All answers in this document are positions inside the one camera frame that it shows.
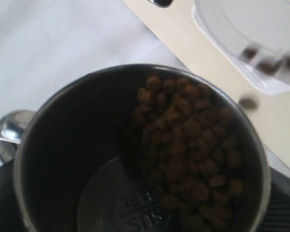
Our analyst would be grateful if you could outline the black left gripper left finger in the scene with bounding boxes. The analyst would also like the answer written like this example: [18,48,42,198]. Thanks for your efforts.
[0,160,26,232]

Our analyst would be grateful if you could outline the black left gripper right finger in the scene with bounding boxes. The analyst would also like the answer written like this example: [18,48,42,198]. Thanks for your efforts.
[255,166,290,232]

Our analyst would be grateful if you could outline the brown pellets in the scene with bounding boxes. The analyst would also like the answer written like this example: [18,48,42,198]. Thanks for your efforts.
[131,43,290,232]

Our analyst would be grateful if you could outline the steel mug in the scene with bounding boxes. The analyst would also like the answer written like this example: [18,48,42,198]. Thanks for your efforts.
[0,63,272,232]
[148,0,173,8]

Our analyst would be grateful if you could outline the white backdrop curtain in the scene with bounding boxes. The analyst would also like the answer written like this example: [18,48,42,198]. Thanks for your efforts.
[0,0,185,118]

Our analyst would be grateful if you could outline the clear plastic tall container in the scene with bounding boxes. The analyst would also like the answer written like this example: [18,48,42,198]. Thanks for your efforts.
[191,0,290,95]

